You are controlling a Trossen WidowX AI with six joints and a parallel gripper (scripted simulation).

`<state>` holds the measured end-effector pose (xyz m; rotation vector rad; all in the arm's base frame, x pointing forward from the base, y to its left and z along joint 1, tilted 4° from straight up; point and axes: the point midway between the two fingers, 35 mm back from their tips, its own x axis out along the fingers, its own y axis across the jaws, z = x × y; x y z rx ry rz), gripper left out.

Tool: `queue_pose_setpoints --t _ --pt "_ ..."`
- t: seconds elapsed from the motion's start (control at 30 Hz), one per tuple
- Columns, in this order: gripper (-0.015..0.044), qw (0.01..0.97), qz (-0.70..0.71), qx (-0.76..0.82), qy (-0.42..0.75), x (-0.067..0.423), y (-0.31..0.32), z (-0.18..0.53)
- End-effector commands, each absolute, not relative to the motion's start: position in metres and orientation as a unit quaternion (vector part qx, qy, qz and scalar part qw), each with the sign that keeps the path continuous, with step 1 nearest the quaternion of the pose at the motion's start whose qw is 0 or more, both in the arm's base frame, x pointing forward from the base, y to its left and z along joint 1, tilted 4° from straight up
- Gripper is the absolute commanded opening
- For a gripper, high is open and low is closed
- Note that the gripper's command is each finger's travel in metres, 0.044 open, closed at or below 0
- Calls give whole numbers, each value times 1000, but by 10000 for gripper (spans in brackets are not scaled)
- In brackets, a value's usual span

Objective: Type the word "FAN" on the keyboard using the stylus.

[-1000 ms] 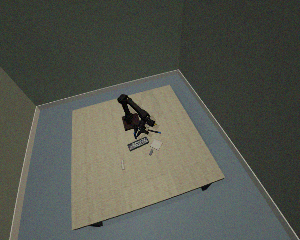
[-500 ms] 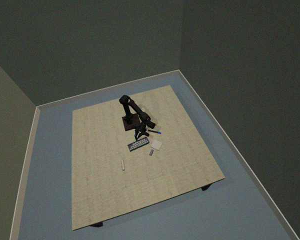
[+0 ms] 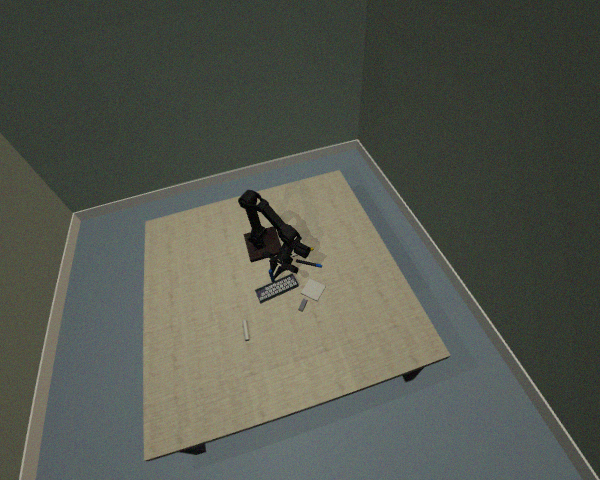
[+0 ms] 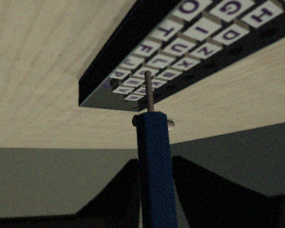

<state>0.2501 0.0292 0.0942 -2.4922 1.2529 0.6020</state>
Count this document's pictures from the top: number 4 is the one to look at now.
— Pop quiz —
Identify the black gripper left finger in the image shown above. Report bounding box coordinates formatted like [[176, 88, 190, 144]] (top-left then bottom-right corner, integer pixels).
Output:
[[0, 159, 141, 228]]

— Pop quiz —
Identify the black keyboard with white keys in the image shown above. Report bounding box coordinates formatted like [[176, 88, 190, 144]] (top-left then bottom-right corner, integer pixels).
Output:
[[78, 0, 285, 113]]

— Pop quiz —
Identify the dark blue stylus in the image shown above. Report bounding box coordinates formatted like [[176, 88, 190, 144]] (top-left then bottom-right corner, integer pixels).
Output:
[[136, 70, 178, 228]]

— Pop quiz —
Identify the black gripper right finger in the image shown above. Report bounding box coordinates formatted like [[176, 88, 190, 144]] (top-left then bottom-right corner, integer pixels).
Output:
[[172, 156, 285, 228]]

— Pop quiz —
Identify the grey cylinder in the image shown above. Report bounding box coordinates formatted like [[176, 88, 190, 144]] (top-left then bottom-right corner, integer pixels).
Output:
[[132, 115, 175, 130]]

